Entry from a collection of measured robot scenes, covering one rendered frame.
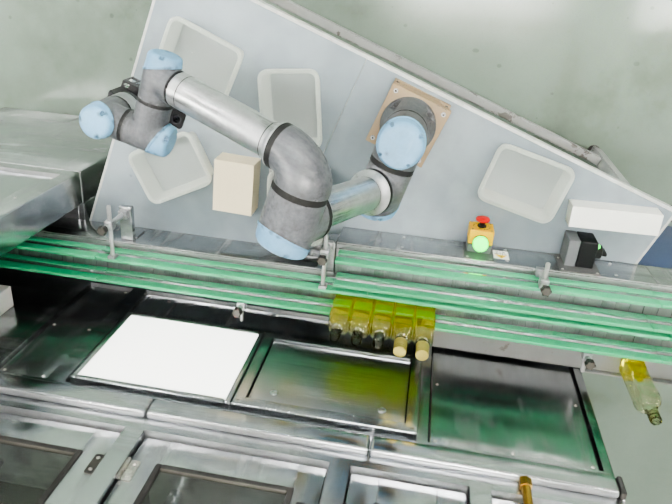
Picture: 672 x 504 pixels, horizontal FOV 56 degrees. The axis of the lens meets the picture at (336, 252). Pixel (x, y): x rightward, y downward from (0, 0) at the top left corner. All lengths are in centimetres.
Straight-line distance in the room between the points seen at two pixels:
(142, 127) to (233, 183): 55
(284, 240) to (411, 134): 46
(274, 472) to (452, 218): 89
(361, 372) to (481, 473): 43
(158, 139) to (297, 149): 36
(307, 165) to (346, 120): 69
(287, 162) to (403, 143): 42
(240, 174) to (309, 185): 73
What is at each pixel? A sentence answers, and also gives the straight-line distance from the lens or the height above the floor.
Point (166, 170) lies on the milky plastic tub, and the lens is 206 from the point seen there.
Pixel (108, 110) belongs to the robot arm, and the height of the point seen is 130.
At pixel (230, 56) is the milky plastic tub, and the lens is 191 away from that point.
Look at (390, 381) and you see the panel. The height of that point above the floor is 112.
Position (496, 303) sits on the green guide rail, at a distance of 183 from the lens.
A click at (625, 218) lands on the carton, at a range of 193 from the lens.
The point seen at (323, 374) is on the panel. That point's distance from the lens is 176.
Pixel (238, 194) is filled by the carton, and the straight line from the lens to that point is 192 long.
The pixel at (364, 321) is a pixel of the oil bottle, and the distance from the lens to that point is 172.
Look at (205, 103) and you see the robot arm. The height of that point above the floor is 134.
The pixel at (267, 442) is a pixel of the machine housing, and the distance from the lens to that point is 159.
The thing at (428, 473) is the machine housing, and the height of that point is 141.
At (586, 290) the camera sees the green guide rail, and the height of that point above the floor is 94.
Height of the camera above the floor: 255
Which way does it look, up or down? 64 degrees down
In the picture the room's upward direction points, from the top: 159 degrees counter-clockwise
